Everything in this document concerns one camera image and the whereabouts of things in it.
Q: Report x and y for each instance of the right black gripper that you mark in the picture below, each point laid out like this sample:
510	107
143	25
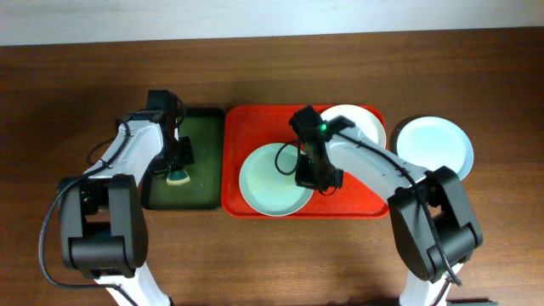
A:
333	182

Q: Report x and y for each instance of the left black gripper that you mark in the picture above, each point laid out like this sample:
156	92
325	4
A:
179	157

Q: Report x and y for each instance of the mint green plate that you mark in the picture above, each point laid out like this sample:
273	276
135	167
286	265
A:
265	189

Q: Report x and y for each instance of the green and yellow sponge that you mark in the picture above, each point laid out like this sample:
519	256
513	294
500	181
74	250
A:
177	177

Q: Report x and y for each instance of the light blue plate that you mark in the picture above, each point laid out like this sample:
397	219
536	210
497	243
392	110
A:
433	142

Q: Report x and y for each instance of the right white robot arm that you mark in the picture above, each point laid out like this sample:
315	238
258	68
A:
434	225

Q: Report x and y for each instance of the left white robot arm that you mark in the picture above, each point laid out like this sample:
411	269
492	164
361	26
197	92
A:
103	233

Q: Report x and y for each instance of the red plastic tray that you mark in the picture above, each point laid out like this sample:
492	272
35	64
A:
248	127

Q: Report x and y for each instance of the dark green plastic tray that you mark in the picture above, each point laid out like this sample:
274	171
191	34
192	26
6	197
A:
205	128

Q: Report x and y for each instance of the white plate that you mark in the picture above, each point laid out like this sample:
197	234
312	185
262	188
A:
363	119

